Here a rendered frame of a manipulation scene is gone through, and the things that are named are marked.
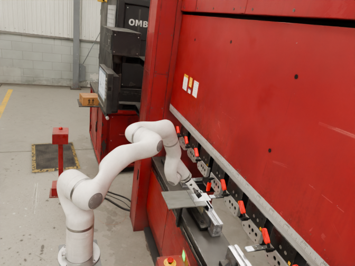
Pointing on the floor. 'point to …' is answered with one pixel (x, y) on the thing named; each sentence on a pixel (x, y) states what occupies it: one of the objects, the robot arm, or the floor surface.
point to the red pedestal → (59, 133)
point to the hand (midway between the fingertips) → (197, 192)
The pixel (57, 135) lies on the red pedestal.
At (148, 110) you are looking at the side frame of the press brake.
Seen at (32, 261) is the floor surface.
